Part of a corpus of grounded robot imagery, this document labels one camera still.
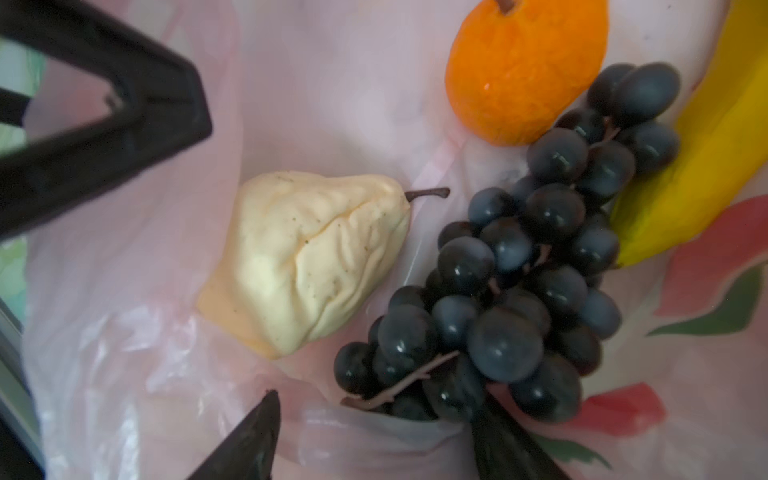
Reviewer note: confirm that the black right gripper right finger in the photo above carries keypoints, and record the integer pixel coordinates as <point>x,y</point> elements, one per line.
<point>504,450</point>

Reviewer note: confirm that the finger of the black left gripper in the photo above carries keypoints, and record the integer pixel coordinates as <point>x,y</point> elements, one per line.
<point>164,111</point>

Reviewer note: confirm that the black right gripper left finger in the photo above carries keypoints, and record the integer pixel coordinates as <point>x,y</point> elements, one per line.
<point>248,452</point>

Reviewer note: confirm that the pink printed plastic bag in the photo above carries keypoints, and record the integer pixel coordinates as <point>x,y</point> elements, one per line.
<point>131,382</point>

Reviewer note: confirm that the fake pale yellow pear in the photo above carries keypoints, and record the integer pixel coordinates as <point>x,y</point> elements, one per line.
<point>302,254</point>

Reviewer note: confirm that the fake orange tangerine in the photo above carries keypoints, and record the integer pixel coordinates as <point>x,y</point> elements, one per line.
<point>511,73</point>

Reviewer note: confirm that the fake dark grape bunch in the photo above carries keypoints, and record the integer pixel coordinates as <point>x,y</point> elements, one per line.
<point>515,297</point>

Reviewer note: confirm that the fake yellow banana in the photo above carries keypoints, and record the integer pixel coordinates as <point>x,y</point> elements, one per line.
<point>723,138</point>

